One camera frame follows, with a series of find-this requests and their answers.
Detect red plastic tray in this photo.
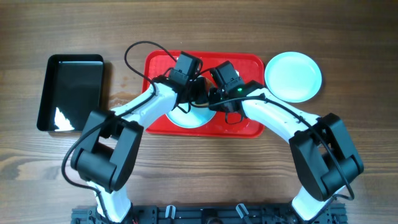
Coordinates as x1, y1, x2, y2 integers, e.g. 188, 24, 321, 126
144, 50, 265, 138

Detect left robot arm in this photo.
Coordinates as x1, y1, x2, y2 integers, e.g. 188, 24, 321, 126
64, 76, 213, 223

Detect black cable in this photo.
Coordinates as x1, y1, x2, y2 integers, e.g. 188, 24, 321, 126
189, 93, 355, 218
60, 40, 178, 223

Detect right black cable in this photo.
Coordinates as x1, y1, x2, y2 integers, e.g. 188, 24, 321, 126
189, 93, 355, 218

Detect left black cable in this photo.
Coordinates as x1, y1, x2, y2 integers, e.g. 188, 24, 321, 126
60, 40, 178, 223

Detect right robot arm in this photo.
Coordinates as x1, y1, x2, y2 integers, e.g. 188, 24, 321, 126
208, 81, 364, 223

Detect light blue plate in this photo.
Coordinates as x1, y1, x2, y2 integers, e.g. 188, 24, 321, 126
264, 52, 322, 103
166, 103, 216, 129

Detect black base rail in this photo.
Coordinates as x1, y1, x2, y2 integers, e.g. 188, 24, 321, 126
70, 203, 348, 224

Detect black rectangular container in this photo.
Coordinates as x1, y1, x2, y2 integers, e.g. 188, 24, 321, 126
37, 54, 104, 132

